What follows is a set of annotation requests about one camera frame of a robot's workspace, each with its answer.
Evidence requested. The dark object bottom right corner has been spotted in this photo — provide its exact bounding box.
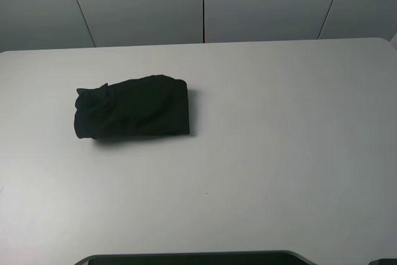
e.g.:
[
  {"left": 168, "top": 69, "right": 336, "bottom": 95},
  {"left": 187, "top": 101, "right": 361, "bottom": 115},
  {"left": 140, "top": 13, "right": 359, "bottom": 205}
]
[{"left": 368, "top": 258, "right": 397, "bottom": 265}]

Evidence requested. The black printed t-shirt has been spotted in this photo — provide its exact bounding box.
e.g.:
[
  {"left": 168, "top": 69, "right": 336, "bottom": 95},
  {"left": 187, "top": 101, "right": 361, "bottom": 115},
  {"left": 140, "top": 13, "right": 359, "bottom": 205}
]
[{"left": 74, "top": 74, "right": 190, "bottom": 140}]

